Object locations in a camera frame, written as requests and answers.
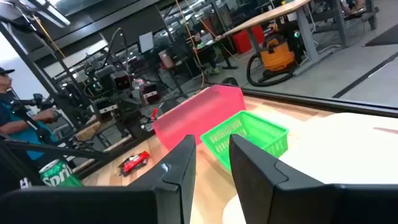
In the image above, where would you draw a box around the orange shop vacuum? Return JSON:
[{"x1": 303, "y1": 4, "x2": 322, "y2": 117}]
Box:
[{"x1": 259, "y1": 37, "x2": 296, "y2": 74}]

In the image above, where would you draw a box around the wooden desk with grey legs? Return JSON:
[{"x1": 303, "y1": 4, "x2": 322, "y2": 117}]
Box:
[{"x1": 222, "y1": 0, "x2": 352, "y2": 77}]

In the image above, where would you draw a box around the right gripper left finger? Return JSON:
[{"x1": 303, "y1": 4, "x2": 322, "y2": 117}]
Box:
[{"x1": 0, "y1": 134, "x2": 197, "y2": 224}]

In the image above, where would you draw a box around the red KitKat candy bar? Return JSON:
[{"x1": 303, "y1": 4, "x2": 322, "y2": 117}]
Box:
[{"x1": 118, "y1": 151, "x2": 151, "y2": 177}]

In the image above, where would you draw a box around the red cabinet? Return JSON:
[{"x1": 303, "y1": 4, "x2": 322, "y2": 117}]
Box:
[{"x1": 232, "y1": 24, "x2": 266, "y2": 54}]

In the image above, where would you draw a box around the green plastic mesh basket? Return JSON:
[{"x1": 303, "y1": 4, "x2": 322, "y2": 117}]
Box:
[{"x1": 200, "y1": 110, "x2": 290, "y2": 171}]

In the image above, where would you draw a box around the black vacuum hose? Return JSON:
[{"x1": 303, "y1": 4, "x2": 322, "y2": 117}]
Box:
[{"x1": 246, "y1": 52, "x2": 296, "y2": 88}]

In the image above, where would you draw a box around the pink plastic bin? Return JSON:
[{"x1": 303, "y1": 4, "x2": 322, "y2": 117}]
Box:
[{"x1": 152, "y1": 84, "x2": 246, "y2": 152}]

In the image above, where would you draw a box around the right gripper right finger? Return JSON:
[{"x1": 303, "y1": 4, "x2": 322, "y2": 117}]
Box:
[{"x1": 229, "y1": 133, "x2": 398, "y2": 224}]

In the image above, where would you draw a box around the green Sprite can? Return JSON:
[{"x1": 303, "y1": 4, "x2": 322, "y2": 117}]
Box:
[{"x1": 38, "y1": 159, "x2": 84, "y2": 188}]

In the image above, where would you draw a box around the person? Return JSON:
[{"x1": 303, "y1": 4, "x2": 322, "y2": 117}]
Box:
[
  {"x1": 191, "y1": 30, "x2": 221, "y2": 75},
  {"x1": 0, "y1": 67, "x2": 58, "y2": 161}
]

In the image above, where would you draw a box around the grey computer monitor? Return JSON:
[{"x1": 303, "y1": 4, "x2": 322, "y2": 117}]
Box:
[{"x1": 138, "y1": 30, "x2": 155, "y2": 54}]

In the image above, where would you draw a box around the black floor mat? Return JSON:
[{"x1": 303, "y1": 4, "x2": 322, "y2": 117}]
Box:
[{"x1": 364, "y1": 23, "x2": 398, "y2": 48}]

